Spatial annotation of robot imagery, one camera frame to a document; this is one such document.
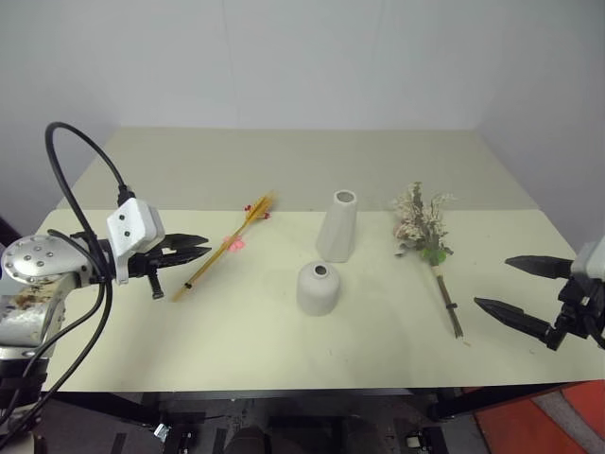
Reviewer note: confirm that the short white ceramic vase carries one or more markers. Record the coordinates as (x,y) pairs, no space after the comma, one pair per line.
(316,293)

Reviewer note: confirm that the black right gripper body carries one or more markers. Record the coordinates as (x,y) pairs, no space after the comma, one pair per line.
(581,307)

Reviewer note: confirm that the black metal table frame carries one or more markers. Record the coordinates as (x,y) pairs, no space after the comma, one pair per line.
(283,395)

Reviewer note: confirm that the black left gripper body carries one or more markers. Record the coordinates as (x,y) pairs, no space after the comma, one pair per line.
(146,265)

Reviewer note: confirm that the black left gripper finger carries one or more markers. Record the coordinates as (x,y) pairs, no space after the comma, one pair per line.
(186,240)
(189,254)

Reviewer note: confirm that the dried white green flower bouquet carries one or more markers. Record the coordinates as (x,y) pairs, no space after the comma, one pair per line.
(432,246)

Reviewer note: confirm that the tall white ceramic vase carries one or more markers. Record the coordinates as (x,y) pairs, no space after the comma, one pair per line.
(338,232)

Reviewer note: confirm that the bundle of wooden sticks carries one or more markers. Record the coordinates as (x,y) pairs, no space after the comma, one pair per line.
(259,208)

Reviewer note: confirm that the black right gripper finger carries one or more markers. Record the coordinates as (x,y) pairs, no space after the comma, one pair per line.
(515,317)
(543,267)

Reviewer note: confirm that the silver caster wheel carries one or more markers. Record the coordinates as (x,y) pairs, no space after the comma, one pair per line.
(162,431)
(413,442)

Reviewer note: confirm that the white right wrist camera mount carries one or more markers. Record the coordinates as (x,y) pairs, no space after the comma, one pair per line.
(591,260)

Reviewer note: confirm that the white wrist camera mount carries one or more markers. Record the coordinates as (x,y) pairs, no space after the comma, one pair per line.
(591,260)
(130,227)

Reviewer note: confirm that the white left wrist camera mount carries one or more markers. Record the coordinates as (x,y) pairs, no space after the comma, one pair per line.
(130,227)

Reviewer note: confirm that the red floor mat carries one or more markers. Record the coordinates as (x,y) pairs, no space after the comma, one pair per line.
(515,425)

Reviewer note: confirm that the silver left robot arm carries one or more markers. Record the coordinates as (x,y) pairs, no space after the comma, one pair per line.
(33,260)

